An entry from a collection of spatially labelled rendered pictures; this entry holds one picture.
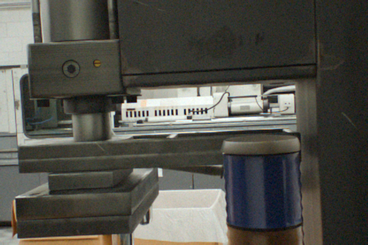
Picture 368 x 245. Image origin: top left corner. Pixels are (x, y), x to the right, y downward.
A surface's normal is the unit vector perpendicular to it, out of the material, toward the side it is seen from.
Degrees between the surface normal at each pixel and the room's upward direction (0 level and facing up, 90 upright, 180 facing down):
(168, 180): 90
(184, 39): 90
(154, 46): 90
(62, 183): 90
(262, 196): 104
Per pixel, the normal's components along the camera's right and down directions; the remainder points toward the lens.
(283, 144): 0.42, -0.29
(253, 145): -0.30, -0.25
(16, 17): -0.13, 0.06
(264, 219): -0.12, 0.30
